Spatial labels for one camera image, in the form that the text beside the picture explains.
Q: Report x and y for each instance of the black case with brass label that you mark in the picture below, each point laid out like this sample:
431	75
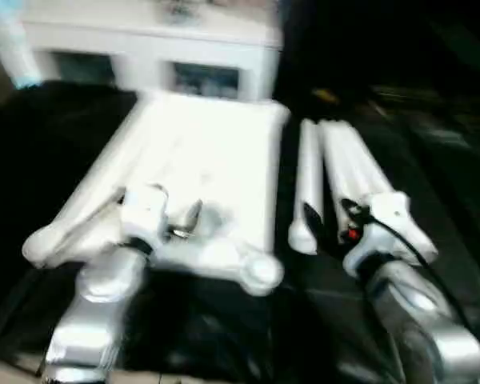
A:
324	94

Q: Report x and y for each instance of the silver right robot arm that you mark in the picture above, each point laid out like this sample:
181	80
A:
424	320

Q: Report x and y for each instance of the white plastic table leg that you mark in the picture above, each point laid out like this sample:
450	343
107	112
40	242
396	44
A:
309	168
333	160
348	160
362	160

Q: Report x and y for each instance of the white cabinet with glass doors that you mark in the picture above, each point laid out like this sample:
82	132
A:
152	36

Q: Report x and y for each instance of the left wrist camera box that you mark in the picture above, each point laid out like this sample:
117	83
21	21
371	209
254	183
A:
144	212

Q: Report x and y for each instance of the white plastic table top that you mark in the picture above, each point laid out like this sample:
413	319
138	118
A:
192	152

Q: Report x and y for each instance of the black mat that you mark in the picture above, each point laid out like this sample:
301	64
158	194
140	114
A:
44	160

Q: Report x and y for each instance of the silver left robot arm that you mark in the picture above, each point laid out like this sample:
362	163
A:
100	288

